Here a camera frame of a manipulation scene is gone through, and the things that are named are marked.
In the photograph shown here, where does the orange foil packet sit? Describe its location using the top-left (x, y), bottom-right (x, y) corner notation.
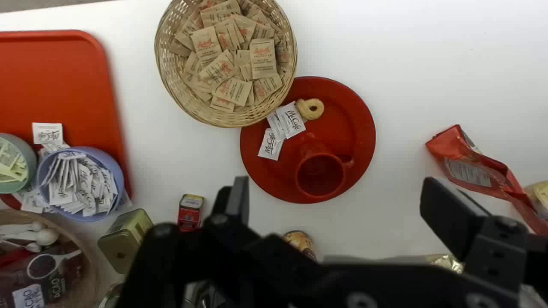
top-left (425, 123), bottom-right (548, 235)

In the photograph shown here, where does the olive green tin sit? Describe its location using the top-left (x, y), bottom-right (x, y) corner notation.
top-left (97, 206), bottom-right (155, 275)

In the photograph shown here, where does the brown sugar packet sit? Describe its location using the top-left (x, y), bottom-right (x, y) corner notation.
top-left (213, 75), bottom-right (254, 107)
top-left (249, 37), bottom-right (280, 80)
top-left (191, 25), bottom-right (223, 64)
top-left (198, 49), bottom-right (237, 83)

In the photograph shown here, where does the wicker basket of brown packets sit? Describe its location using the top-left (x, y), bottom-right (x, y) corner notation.
top-left (153, 0), bottom-right (299, 129)

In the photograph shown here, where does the pale yellow package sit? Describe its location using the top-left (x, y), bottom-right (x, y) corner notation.
top-left (525, 179), bottom-right (548, 220)

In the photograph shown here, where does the orange plastic tray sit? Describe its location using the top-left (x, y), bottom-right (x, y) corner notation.
top-left (0, 28), bottom-right (134, 210)

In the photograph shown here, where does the red cup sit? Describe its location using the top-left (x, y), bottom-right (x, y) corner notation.
top-left (294, 141), bottom-right (357, 201)

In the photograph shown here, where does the green bowl of packets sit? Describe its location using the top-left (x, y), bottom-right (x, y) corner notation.
top-left (0, 131), bottom-right (40, 194)

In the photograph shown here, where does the red plate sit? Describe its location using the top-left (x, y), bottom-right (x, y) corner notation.
top-left (239, 75), bottom-right (379, 205)

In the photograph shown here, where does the ring shaped biscuit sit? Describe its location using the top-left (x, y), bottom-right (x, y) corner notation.
top-left (295, 97), bottom-right (326, 121)

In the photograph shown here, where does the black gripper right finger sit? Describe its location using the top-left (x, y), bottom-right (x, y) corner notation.
top-left (420, 176), bottom-right (530, 292)

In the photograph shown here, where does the small white sugar packet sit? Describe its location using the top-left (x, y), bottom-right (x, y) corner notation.
top-left (258, 128), bottom-right (287, 162)

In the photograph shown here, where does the jar with gold lid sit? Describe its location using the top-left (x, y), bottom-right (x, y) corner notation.
top-left (283, 229), bottom-right (317, 261)

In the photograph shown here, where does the white plastic spoon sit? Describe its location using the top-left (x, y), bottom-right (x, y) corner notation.
top-left (0, 220), bottom-right (61, 253)

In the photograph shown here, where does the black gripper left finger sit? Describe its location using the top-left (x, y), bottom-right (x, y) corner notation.
top-left (211, 174), bottom-right (252, 229)

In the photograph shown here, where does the blue bowl of white packets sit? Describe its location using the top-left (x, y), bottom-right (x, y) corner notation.
top-left (35, 145), bottom-right (127, 220)

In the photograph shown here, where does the small red tin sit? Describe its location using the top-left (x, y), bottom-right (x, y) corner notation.
top-left (177, 191), bottom-right (206, 232)

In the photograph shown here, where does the gold foil bag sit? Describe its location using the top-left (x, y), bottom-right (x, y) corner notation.
top-left (425, 253), bottom-right (466, 273)

